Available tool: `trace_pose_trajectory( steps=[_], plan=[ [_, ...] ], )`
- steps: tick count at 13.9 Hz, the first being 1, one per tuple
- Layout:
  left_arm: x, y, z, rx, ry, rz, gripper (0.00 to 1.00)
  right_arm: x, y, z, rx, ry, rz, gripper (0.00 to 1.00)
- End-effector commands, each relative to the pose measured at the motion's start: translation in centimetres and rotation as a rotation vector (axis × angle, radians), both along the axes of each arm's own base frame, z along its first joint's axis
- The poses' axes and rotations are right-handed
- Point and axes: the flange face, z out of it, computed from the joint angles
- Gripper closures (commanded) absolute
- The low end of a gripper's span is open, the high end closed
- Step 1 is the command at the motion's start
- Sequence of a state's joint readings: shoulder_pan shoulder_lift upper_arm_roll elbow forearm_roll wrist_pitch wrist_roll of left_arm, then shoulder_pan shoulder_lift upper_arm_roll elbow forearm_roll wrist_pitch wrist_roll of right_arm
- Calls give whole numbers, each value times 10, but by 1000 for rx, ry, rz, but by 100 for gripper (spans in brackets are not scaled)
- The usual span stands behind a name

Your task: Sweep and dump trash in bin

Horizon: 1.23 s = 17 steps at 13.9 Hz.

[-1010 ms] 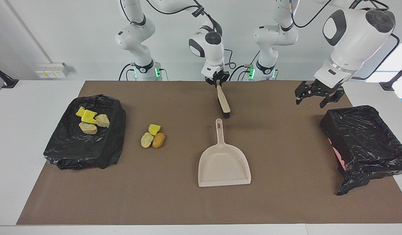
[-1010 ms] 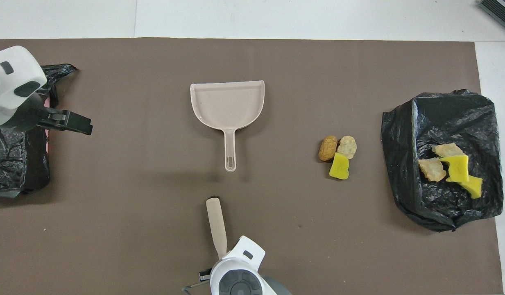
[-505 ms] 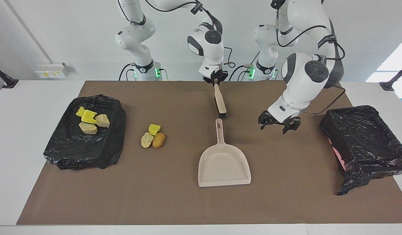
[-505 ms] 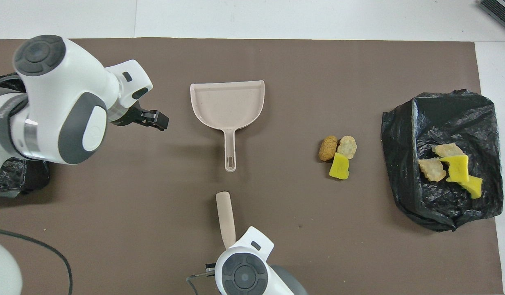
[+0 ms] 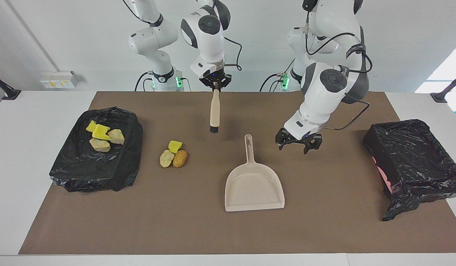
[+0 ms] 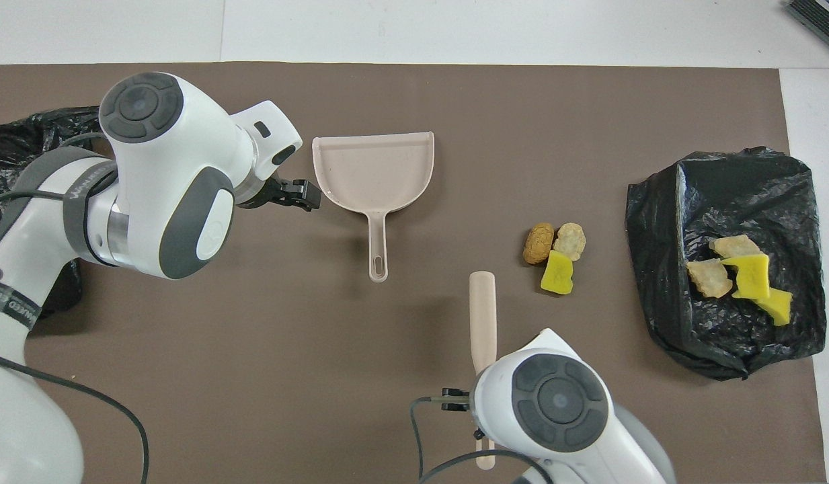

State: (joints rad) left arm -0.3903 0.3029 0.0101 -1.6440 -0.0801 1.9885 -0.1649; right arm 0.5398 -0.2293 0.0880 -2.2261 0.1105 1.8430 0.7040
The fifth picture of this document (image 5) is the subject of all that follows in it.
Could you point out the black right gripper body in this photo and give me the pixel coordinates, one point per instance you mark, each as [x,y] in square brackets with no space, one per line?
[215,77]

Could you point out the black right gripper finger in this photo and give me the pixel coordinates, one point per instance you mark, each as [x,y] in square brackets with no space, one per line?
[206,84]
[224,83]

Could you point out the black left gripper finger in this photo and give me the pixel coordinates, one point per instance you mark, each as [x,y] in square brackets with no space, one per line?
[313,145]
[285,139]

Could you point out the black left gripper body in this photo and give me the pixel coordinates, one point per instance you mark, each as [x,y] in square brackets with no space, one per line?
[301,136]

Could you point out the beige hand brush black bristles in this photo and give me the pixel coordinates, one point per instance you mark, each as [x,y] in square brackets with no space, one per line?
[215,111]

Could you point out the beige plastic dustpan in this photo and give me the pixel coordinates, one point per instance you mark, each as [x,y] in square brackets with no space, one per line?
[253,188]

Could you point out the yellow sponge chunk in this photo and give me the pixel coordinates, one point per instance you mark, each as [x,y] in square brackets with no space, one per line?
[175,146]

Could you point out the brown potato shaped lump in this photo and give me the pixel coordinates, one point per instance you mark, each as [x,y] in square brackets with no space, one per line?
[180,158]

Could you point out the pale knobbly lump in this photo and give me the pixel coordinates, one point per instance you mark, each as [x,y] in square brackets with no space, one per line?
[166,158]

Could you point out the orange striped croissant piece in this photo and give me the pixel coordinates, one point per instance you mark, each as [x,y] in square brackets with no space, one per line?
[116,136]

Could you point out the yellow notched sponge piece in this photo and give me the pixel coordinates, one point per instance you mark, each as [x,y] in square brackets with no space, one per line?
[101,133]

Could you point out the pale crusty bread piece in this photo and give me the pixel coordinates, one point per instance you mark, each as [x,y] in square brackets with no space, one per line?
[100,145]

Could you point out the yellow green sponge block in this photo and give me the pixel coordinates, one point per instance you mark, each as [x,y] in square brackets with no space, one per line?
[90,126]

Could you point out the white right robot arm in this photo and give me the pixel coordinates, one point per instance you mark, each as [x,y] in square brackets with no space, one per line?
[209,44]

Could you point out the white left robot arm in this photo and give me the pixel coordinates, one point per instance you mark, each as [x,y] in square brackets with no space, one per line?
[316,107]

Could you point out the pink plastic bin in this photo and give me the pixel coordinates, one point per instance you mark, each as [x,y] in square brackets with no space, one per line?
[383,177]

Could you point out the right black-bagged bin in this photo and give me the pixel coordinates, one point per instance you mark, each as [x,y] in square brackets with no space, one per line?
[416,155]

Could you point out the green lit base light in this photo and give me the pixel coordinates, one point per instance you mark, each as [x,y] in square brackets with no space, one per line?
[179,82]
[285,81]

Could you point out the black bag covered tray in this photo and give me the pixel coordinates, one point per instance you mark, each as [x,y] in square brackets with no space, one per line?
[102,170]

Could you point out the brown table mat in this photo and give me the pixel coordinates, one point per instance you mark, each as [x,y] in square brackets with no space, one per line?
[176,229]

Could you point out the black camera stand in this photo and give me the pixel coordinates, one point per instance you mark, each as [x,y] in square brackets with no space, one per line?
[6,90]
[444,94]

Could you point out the white wall socket box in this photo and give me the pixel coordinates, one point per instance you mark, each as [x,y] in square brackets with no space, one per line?
[59,79]

